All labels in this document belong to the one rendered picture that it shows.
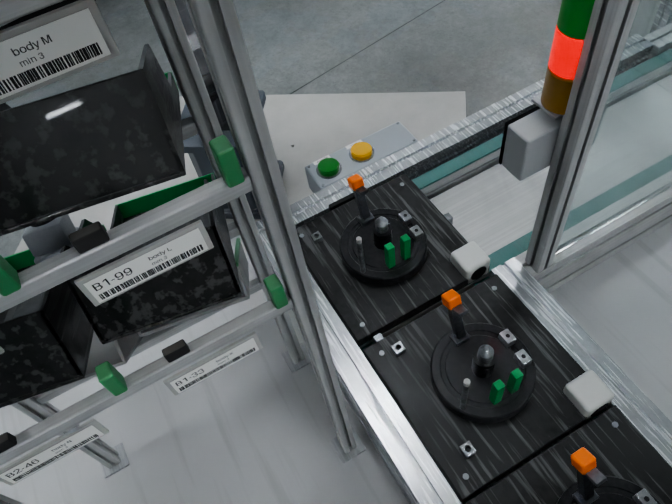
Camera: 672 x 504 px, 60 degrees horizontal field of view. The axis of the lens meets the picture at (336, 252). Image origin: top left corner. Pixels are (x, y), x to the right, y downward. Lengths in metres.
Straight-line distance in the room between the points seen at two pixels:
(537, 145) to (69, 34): 0.57
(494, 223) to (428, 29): 2.11
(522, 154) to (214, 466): 0.63
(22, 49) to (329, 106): 1.11
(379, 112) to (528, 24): 1.87
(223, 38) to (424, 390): 0.61
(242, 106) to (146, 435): 0.74
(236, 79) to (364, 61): 2.58
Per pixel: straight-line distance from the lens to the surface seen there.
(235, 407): 0.99
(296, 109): 1.38
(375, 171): 1.08
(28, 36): 0.30
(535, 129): 0.75
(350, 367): 0.87
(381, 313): 0.89
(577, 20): 0.67
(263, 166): 0.39
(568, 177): 0.79
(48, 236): 0.73
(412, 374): 0.85
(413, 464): 0.82
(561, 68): 0.70
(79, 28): 0.30
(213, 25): 0.32
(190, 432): 1.00
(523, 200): 1.10
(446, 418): 0.83
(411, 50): 2.96
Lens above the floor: 1.75
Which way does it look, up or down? 54 degrees down
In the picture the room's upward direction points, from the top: 11 degrees counter-clockwise
